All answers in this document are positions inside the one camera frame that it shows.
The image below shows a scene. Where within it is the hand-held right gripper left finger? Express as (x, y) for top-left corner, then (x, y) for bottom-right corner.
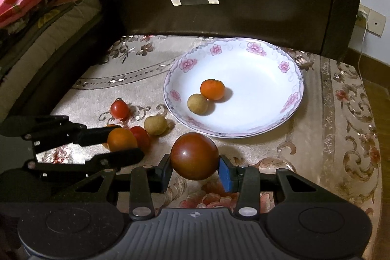
(71, 154), (172, 220)

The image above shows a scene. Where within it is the large dark red tomato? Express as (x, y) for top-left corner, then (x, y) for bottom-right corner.
(170, 132), (220, 181)

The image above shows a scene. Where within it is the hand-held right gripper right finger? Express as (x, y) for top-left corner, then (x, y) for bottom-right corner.
(219, 155), (310, 217)

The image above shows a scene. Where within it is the white floral plate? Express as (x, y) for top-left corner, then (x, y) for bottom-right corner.
(163, 38), (304, 139)

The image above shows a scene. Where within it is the beige floral tablecloth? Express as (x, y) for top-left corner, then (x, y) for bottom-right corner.
(49, 33), (383, 218)

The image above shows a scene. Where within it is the red cherry tomato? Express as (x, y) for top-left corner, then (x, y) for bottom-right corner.
(110, 98), (130, 121)
(129, 126), (150, 151)

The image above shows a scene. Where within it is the tan longan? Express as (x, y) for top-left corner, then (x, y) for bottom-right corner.
(144, 115), (168, 136)
(187, 93), (209, 116)

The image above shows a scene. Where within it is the white cable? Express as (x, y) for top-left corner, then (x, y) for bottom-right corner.
(356, 12), (371, 78)

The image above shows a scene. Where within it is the small orange mandarin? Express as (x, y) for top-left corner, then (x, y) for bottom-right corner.
(107, 128), (138, 153)
(200, 79), (226, 101)

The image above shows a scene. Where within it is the white wall socket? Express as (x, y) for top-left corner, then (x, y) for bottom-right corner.
(356, 5), (386, 37)

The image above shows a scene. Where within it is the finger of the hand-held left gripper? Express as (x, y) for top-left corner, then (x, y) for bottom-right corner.
(85, 148), (144, 172)
(80, 126), (122, 146)

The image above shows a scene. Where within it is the pile of folded bedding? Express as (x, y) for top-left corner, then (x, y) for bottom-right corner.
(0, 0), (102, 120)

